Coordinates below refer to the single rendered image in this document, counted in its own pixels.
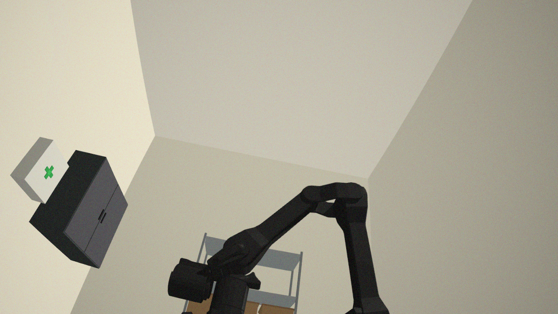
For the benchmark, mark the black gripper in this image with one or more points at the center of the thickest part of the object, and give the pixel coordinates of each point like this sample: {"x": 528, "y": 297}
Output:
{"x": 224, "y": 309}

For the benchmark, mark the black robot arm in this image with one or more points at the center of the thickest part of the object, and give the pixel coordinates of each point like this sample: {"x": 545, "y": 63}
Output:
{"x": 240, "y": 253}

